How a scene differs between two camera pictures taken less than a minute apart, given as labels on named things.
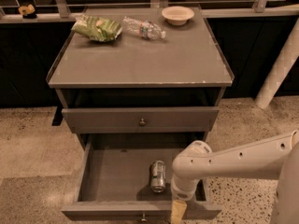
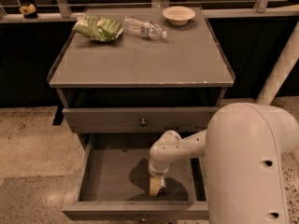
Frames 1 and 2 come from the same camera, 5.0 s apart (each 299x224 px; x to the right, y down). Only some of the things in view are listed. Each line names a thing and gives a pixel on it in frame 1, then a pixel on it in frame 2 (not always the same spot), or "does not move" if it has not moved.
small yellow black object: x=27 y=11 does not move
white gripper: x=181 y=193 to x=154 y=171
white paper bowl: x=177 y=15 does not move
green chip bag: x=96 y=28 does not move
